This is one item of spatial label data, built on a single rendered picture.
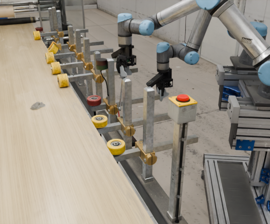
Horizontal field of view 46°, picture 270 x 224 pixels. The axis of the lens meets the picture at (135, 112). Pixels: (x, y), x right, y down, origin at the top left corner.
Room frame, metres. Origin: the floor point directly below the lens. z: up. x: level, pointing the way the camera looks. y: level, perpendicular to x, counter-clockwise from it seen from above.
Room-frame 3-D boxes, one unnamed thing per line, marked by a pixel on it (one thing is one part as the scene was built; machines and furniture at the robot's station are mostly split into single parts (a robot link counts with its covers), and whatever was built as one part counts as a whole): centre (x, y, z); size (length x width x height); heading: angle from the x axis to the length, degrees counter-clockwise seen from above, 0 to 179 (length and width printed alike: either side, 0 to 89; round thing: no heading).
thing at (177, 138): (0.94, -0.16, 0.93); 0.05 x 0.04 x 0.45; 22
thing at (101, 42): (2.65, 0.44, 0.95); 0.36 x 0.03 x 0.03; 112
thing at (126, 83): (1.42, 0.04, 0.87); 0.03 x 0.03 x 0.48; 22
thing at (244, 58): (1.90, -0.72, 1.09); 0.15 x 0.15 x 0.10
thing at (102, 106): (1.73, 0.05, 0.84); 0.43 x 0.03 x 0.04; 112
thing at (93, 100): (1.65, 0.23, 0.85); 0.08 x 0.08 x 0.11
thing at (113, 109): (1.67, 0.15, 0.85); 0.13 x 0.06 x 0.05; 22
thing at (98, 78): (1.90, 0.24, 0.95); 0.13 x 0.06 x 0.05; 22
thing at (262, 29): (1.90, -0.72, 1.21); 0.13 x 0.12 x 0.14; 22
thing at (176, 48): (1.84, -0.26, 1.12); 0.11 x 0.11 x 0.08; 22
